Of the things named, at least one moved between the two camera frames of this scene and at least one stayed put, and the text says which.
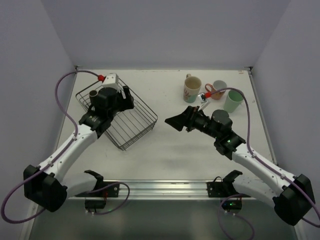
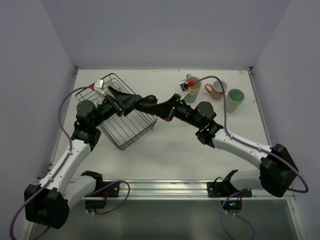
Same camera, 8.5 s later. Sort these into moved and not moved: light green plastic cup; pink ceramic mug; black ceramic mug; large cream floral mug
Moved: black ceramic mug
Not moved: large cream floral mug; pink ceramic mug; light green plastic cup
